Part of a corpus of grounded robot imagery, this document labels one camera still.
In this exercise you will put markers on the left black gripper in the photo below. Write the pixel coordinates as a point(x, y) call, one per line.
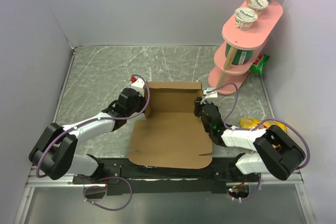
point(143, 103)

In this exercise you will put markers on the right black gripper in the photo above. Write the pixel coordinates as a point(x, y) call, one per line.
point(198, 106)

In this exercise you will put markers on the brown cardboard box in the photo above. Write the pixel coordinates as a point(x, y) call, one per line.
point(170, 135)

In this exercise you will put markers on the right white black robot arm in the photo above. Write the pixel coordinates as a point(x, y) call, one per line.
point(273, 150)

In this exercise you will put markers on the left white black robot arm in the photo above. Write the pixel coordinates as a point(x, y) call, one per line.
point(54, 154)

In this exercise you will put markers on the yellow chip bag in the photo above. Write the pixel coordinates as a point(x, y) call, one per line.
point(249, 123)

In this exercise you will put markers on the green can on shelf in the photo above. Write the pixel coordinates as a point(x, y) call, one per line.
point(242, 56)

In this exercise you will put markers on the pink tiered wooden shelf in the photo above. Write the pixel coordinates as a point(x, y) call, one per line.
point(254, 39)

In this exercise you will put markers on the green chip bag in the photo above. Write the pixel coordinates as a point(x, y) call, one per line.
point(259, 64)

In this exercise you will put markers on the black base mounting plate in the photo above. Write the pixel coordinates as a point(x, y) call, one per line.
point(213, 178)

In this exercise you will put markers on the front Chobani yogurt cup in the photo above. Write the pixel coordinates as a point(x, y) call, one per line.
point(244, 18)

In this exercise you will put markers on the chobani yogurt cup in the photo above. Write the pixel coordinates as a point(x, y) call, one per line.
point(244, 18)
point(257, 5)

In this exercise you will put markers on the middle Chobani yogurt cup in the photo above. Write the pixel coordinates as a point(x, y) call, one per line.
point(257, 5)

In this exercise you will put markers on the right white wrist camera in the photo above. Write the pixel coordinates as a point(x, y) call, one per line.
point(209, 95)

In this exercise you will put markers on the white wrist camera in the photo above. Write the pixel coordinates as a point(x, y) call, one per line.
point(209, 95)
point(140, 85)

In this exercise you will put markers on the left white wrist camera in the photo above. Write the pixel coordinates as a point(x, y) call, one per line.
point(140, 85)

